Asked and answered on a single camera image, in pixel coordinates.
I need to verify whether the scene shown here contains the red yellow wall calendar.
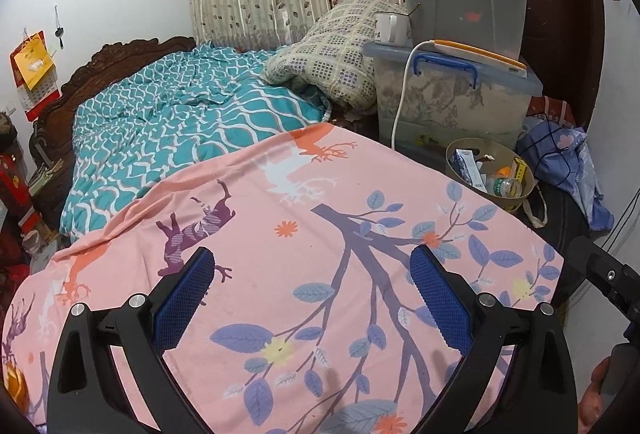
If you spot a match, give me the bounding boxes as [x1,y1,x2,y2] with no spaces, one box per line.
[10,30,62,122]

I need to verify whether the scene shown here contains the carved wooden headboard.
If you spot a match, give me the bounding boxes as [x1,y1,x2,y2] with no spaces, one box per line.
[27,36,197,195]

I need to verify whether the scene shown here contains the beige checkered blanket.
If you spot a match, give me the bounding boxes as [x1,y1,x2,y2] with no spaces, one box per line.
[262,0,411,115]

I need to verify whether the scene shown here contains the teal patterned quilt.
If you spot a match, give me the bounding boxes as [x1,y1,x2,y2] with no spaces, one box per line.
[59,42,333,237]

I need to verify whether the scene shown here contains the hanging keys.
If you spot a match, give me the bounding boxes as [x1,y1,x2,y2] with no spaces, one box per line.
[52,4,66,50]

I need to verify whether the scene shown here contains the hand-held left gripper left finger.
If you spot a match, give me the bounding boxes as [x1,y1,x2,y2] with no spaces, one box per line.
[46,245,217,434]

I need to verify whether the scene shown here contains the pink leaf-print blanket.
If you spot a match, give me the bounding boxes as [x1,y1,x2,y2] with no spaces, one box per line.
[0,121,566,434]

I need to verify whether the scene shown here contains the blue purple cloth bag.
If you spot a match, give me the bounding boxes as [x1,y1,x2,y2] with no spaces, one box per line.
[515,117,616,232]

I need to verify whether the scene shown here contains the beige round bin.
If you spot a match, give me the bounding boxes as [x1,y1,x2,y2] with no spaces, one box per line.
[445,137,537,215]

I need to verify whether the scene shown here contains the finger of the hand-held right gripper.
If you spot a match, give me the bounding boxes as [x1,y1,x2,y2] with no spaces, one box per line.
[569,235,640,315]

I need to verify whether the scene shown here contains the red printed bag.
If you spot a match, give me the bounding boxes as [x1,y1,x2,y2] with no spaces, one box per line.
[525,97,576,130]

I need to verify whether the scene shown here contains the clear bottle green label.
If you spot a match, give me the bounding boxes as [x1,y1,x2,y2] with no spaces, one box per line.
[485,177,523,199]

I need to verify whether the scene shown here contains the white cable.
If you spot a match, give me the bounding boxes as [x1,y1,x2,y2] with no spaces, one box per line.
[391,39,438,150]

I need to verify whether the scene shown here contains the white orange flat device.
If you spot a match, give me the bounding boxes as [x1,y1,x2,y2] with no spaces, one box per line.
[432,38,528,78]

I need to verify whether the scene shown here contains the red gift box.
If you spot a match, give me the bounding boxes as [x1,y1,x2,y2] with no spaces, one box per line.
[0,151,38,235]

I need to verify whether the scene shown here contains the dark brown wooden door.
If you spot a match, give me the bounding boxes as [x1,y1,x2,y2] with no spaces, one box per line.
[502,0,608,125]

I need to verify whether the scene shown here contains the white enamel mug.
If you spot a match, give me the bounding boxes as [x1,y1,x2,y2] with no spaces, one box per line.
[374,11,413,48]

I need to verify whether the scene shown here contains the person's right hand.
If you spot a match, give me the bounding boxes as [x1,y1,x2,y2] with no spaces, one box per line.
[577,356,613,434]

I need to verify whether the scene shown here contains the brown handbag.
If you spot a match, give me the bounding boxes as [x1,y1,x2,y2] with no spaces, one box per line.
[0,111,21,155]

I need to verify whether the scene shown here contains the clear storage box blue handle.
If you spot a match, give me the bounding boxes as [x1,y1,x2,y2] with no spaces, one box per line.
[362,42,543,152]

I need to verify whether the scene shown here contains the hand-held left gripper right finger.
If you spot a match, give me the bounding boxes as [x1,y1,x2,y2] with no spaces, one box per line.
[409,244,577,434]

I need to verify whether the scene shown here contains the dark blue white carton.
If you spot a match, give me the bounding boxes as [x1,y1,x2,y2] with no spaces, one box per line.
[448,149,483,187]

